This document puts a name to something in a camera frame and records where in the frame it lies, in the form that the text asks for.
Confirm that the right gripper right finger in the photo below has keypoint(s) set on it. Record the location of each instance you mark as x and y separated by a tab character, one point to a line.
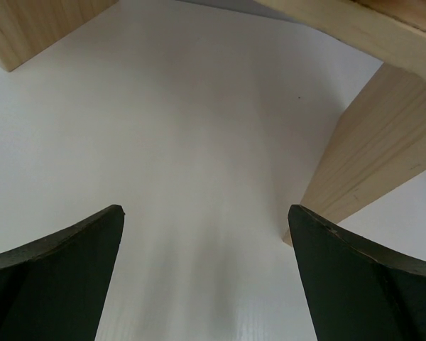
357	289

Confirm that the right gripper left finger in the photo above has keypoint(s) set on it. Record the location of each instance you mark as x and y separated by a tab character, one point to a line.
55	287

